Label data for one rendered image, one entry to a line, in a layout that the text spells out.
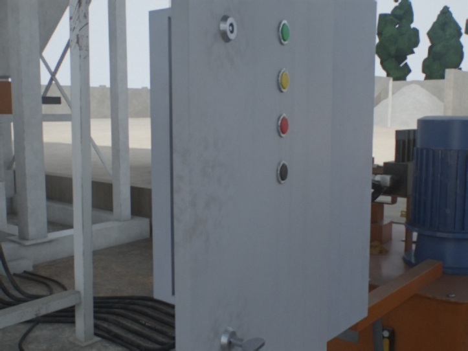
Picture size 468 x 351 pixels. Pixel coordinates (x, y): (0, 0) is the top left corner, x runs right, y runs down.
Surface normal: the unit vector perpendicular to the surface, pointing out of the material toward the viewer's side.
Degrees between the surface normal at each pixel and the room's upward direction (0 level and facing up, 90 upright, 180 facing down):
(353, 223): 90
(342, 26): 90
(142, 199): 90
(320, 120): 90
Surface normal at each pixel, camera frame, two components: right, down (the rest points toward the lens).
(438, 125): -0.70, 0.08
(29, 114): 0.77, 0.07
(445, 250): -0.44, 0.00
